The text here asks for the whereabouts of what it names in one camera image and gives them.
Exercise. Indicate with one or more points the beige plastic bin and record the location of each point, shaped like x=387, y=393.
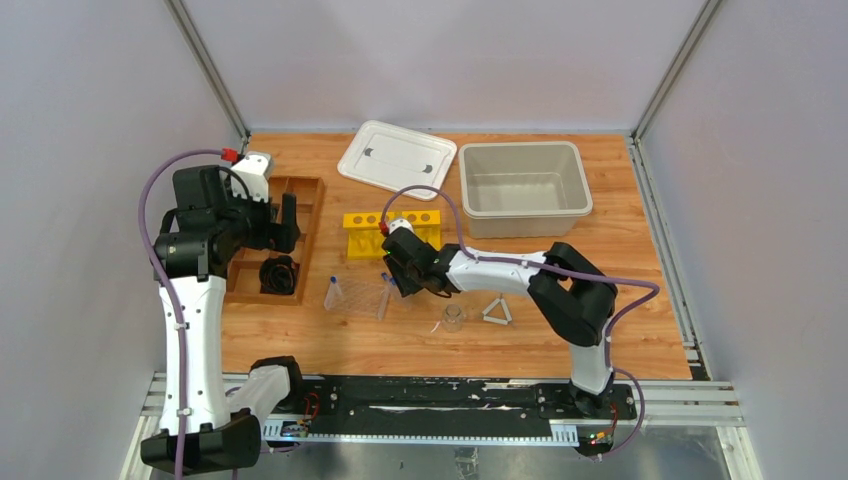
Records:
x=523, y=189

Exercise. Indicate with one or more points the yellow test tube rack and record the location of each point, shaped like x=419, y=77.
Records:
x=364, y=237

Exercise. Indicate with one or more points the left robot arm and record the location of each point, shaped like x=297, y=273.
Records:
x=219, y=211

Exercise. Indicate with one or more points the white clay triangle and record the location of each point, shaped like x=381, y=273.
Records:
x=497, y=312

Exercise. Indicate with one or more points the wooden compartment tray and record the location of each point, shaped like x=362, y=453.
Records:
x=243, y=284

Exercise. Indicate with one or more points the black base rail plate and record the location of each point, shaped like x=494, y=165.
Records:
x=450, y=410

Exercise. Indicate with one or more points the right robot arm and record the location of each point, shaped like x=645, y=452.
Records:
x=569, y=291

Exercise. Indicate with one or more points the small clear glass jar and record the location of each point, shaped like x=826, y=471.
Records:
x=453, y=318

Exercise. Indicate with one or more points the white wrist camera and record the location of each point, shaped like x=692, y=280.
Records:
x=250, y=177
x=401, y=224

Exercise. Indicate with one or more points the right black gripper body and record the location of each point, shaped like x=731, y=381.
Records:
x=408, y=279

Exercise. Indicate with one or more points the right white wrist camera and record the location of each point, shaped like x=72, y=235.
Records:
x=401, y=224

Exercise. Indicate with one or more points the white plastic bin lid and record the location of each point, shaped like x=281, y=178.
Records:
x=391, y=157

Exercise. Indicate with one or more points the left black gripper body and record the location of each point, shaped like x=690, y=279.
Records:
x=275, y=225

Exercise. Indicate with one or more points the clear well plate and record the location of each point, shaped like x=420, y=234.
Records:
x=358, y=298

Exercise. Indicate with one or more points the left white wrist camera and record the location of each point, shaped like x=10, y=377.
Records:
x=250, y=177

